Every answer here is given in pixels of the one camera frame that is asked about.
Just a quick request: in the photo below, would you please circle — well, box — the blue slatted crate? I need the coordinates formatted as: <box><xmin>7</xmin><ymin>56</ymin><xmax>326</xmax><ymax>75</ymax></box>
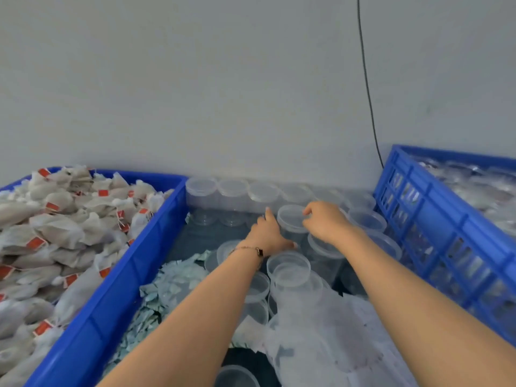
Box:
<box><xmin>375</xmin><ymin>145</ymin><xmax>516</xmax><ymax>347</ymax></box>

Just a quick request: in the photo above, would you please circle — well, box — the pile of tea bags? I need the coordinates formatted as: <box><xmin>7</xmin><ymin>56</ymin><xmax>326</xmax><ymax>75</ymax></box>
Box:
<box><xmin>0</xmin><ymin>165</ymin><xmax>170</xmax><ymax>387</ymax></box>

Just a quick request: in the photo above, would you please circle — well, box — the group of lidded jars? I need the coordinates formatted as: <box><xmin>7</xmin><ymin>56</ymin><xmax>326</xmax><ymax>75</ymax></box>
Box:
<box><xmin>185</xmin><ymin>175</ymin><xmax>403</xmax><ymax>283</ymax></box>

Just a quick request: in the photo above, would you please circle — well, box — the thin beaded bracelet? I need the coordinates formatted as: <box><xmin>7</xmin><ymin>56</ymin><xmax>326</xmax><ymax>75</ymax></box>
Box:
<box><xmin>234</xmin><ymin>244</ymin><xmax>267</xmax><ymax>260</ymax></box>

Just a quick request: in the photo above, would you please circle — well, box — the person's left forearm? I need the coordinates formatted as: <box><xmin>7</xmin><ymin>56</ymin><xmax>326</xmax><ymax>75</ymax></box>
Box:
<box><xmin>101</xmin><ymin>246</ymin><xmax>267</xmax><ymax>387</ymax></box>

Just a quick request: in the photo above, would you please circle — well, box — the black cable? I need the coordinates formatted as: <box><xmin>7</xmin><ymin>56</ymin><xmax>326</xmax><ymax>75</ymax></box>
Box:
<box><xmin>357</xmin><ymin>0</ymin><xmax>385</xmax><ymax>168</ymax></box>

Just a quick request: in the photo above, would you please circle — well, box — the pile of white label papers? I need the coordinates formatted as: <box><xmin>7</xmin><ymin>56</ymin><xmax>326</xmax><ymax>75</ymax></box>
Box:
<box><xmin>234</xmin><ymin>270</ymin><xmax>420</xmax><ymax>387</ymax></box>

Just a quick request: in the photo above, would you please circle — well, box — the clear jar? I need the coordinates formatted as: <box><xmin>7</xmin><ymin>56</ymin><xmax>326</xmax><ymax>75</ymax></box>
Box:
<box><xmin>276</xmin><ymin>204</ymin><xmax>311</xmax><ymax>247</ymax></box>

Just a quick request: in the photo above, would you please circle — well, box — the blue plastic tray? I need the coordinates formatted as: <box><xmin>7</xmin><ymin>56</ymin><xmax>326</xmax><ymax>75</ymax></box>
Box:
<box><xmin>0</xmin><ymin>169</ymin><xmax>190</xmax><ymax>387</ymax></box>

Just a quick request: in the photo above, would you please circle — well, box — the person's right hand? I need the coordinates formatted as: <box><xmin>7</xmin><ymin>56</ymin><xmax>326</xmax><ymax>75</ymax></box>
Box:
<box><xmin>302</xmin><ymin>200</ymin><xmax>356</xmax><ymax>247</ymax></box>

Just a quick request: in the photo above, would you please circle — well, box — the pile of green desiccant packets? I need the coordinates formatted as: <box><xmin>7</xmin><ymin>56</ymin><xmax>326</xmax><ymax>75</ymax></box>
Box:
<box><xmin>105</xmin><ymin>249</ymin><xmax>219</xmax><ymax>376</ymax></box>

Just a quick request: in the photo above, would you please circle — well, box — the person's right forearm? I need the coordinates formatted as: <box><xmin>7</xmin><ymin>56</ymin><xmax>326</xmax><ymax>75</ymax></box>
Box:
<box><xmin>334</xmin><ymin>230</ymin><xmax>516</xmax><ymax>387</ymax></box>

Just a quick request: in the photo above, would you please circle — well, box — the person's left hand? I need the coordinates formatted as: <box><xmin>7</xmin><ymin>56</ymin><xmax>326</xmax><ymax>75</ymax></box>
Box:
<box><xmin>242</xmin><ymin>207</ymin><xmax>295</xmax><ymax>256</ymax></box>

